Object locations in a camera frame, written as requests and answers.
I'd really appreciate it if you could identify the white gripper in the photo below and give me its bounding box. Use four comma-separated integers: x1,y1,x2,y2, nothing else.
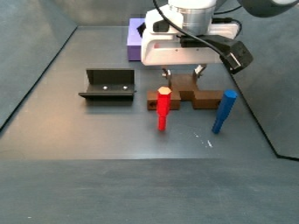
141,4,239,85

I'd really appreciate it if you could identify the brown T-shaped block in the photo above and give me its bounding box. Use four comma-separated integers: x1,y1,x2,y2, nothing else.
145,73,227,111

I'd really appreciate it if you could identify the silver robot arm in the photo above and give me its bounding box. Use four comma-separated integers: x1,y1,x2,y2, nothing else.
140,0,253,74

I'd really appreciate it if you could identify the black angle fixture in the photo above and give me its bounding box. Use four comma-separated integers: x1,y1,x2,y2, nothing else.
78,68,136,100

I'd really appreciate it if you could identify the red hexagonal peg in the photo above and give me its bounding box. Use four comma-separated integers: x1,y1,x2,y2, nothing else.
156,87,172,131

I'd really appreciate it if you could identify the blue hexagonal peg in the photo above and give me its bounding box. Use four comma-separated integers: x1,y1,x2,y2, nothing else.
211,90,237,134

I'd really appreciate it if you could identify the purple base block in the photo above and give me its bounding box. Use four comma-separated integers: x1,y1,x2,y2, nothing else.
125,18,145,61

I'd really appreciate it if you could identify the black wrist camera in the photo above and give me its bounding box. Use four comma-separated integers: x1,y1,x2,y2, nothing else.
178,34,255,75

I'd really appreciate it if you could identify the black cable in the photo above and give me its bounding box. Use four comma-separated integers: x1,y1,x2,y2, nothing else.
152,0,243,64

